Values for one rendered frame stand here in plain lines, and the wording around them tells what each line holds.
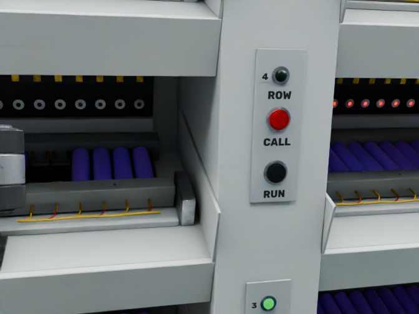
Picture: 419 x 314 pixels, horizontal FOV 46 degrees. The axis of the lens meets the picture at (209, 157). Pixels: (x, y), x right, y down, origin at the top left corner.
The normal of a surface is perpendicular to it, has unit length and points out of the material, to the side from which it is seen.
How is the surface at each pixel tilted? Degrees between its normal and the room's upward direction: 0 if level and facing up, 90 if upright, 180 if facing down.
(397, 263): 107
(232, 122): 90
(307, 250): 90
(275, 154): 90
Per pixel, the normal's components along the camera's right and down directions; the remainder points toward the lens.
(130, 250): 0.08, -0.87
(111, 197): 0.22, 0.49
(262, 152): 0.22, 0.22
